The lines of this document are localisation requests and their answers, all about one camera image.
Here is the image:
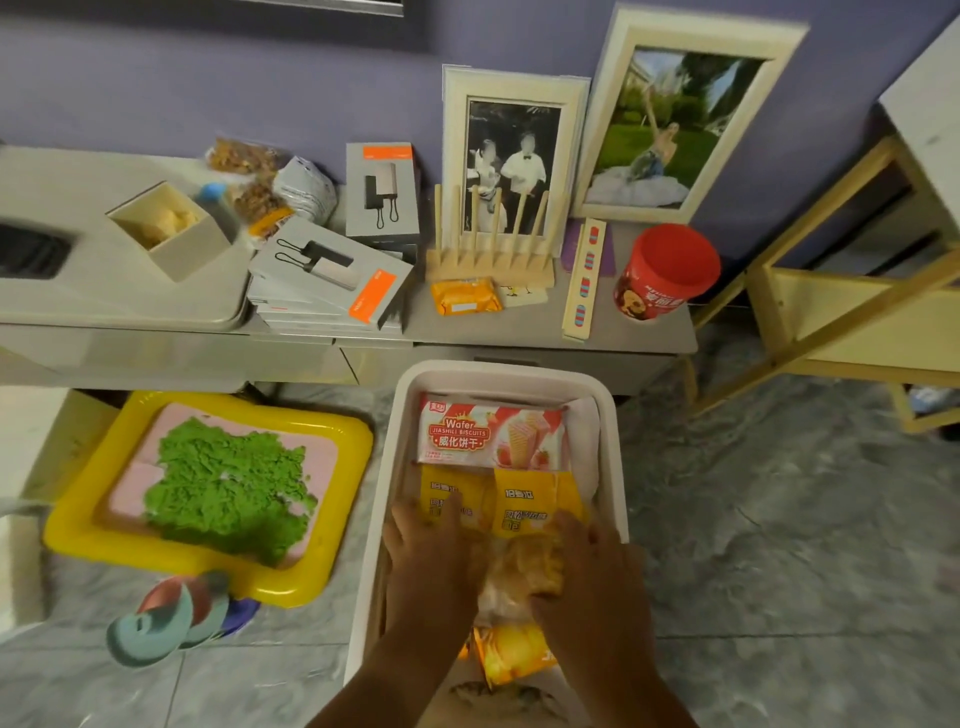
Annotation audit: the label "person's right hand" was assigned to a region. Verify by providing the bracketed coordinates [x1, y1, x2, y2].
[528, 509, 655, 676]

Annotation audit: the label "person's left hand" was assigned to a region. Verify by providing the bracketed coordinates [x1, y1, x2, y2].
[382, 491, 489, 655]

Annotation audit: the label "red wafer biscuit packet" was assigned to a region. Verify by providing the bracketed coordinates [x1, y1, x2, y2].
[416, 393, 571, 472]

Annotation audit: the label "white cardboard box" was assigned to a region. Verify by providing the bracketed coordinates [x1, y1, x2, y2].
[878, 14, 960, 241]

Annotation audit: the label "person's right forearm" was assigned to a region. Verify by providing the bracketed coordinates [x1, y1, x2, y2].
[566, 658, 699, 728]

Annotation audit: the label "person's left forearm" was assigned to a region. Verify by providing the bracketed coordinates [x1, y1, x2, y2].
[307, 637, 470, 728]

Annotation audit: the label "white plastic crate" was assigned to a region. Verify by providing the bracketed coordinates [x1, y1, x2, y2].
[343, 359, 630, 728]

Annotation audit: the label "green play sand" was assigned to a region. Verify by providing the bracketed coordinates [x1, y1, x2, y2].
[142, 416, 320, 568]

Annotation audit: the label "teal plastic toy bowl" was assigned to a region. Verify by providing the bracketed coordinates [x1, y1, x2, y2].
[104, 573, 260, 669]

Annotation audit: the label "wooden peg rack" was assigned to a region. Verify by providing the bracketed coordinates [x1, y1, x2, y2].
[425, 183, 558, 290]

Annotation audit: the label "grey box orange sticker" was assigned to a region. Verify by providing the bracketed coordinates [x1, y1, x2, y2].
[247, 215, 415, 335]
[344, 142, 423, 245]

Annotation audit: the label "cream strip coloured marks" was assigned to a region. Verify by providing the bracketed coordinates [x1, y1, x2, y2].
[560, 217, 609, 343]

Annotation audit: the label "red lid jar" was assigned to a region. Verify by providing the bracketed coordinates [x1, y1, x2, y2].
[613, 223, 723, 322]

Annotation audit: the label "purple book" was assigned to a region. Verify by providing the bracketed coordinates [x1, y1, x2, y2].
[560, 221, 618, 277]

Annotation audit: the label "yellow play tray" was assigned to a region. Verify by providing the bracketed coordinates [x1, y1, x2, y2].
[42, 389, 375, 610]

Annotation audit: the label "white square carton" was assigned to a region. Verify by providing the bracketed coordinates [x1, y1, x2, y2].
[0, 386, 121, 504]

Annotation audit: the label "silver foil bag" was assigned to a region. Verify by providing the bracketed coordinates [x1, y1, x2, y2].
[271, 155, 339, 226]

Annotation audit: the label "small open cream carton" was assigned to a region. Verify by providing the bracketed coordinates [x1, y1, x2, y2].
[104, 179, 234, 284]

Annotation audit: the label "brown snack bag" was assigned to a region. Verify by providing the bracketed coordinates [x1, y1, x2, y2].
[206, 137, 290, 178]

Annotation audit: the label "black handheld device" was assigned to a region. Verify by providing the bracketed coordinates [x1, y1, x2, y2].
[0, 221, 76, 280]

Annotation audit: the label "black-white photo frame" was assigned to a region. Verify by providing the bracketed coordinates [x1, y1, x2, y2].
[440, 65, 592, 256]

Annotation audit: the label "landscape photo frame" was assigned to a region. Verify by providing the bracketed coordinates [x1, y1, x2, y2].
[571, 3, 811, 226]

